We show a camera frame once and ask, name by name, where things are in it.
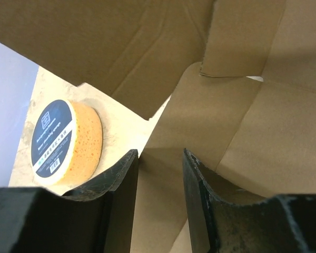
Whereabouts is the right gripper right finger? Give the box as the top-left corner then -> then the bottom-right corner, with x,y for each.
183,150 -> 316,252

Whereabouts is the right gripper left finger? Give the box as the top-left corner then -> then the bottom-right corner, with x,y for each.
0,150 -> 139,252

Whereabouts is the brown cardboard box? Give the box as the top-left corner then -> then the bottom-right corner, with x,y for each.
0,1 -> 316,252

